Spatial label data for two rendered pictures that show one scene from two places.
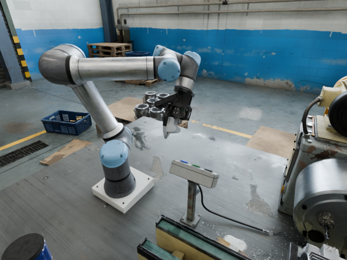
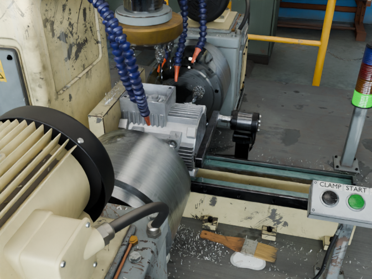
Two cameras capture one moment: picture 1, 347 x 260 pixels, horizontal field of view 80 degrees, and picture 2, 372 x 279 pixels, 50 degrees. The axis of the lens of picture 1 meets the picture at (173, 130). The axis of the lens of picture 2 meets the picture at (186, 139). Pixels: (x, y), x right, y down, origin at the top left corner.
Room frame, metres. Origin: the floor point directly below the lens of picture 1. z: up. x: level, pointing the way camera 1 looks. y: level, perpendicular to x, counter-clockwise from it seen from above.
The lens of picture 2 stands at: (1.09, -0.58, 1.60)
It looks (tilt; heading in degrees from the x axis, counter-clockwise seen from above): 33 degrees down; 163
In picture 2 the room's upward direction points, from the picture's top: straight up
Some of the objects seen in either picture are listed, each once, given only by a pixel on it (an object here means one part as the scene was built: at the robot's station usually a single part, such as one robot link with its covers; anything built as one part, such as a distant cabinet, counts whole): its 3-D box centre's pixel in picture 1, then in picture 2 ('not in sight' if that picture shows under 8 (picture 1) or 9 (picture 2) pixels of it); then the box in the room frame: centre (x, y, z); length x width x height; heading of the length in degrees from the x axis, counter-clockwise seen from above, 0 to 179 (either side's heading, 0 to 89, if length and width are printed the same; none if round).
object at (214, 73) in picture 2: not in sight; (192, 79); (-0.09, -0.20, 1.04); 0.41 x 0.25 x 0.25; 150
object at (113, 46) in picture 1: (111, 58); not in sight; (7.18, 2.08, 0.45); 1.26 x 0.86 x 0.89; 57
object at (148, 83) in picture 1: (138, 66); not in sight; (5.98, 0.99, 0.39); 1.20 x 0.80 x 0.79; 65
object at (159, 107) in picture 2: not in sight; (149, 104); (0.17, -0.40, 1.11); 0.12 x 0.11 x 0.07; 60
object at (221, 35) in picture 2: not in sight; (206, 65); (-0.32, -0.07, 0.99); 0.35 x 0.31 x 0.37; 150
